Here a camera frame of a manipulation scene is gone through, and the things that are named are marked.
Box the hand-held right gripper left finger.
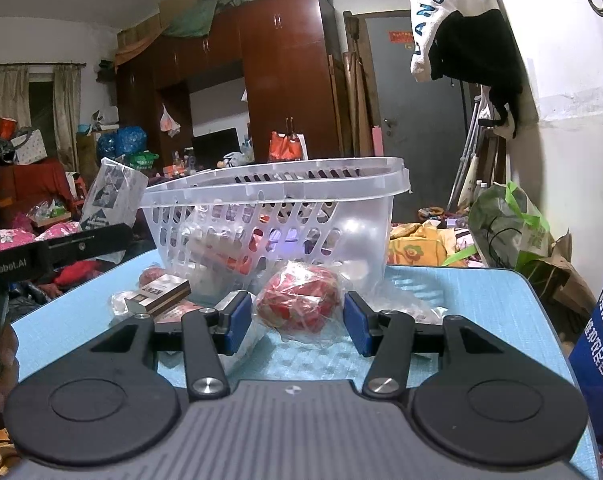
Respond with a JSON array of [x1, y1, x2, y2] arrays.
[[88, 290, 252, 404]]

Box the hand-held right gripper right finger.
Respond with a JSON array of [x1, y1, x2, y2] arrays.
[[343, 290, 507, 404]]

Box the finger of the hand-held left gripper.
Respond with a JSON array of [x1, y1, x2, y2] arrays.
[[44, 223, 135, 274]]

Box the black white packet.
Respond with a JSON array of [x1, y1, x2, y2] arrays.
[[78, 156, 150, 264]]

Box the pink box with red rings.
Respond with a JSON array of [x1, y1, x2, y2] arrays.
[[196, 240, 255, 279]]

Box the brown-sided box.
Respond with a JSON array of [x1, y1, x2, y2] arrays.
[[124, 276, 192, 317]]

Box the white plastic basket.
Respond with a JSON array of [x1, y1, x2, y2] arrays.
[[140, 156, 412, 302]]

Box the person's left hand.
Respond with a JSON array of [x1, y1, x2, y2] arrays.
[[0, 324, 20, 402]]

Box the pink floral blanket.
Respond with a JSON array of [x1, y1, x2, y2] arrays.
[[0, 222, 83, 257]]

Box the empty clear plastic bag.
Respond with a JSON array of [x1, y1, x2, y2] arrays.
[[375, 279, 448, 327]]

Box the yellow floral bedding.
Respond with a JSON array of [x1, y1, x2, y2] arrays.
[[388, 222, 478, 267]]

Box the blue plastic sack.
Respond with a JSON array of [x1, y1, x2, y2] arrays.
[[96, 126, 148, 162]]

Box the narrow beige curtain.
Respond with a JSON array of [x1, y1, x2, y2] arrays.
[[52, 64, 82, 173]]

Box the white hanging plastic bag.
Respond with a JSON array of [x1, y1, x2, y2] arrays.
[[160, 105, 181, 139]]

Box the black monitor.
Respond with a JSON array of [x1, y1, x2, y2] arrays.
[[190, 127, 240, 169]]

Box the wide beige curtain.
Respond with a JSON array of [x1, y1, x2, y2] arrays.
[[0, 65, 31, 131]]

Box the green plastic bag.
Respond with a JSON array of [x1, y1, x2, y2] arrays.
[[468, 182, 553, 269]]

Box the orange gift bag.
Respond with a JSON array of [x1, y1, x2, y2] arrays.
[[268, 130, 305, 164]]

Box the grey door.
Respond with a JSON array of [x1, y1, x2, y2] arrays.
[[363, 10, 475, 222]]

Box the metal crutches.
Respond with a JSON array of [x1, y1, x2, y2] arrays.
[[446, 94, 488, 212]]

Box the brown paper bag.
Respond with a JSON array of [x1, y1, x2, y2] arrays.
[[518, 232, 598, 317]]

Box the blue shopping bag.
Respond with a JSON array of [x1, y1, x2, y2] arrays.
[[568, 242, 603, 452]]

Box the green tarp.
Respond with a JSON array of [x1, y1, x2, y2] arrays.
[[161, 0, 282, 40]]

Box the brown wooden wardrobe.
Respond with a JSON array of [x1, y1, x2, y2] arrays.
[[114, 0, 345, 172]]

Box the black hanging garment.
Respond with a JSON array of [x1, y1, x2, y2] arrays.
[[428, 9, 525, 140]]

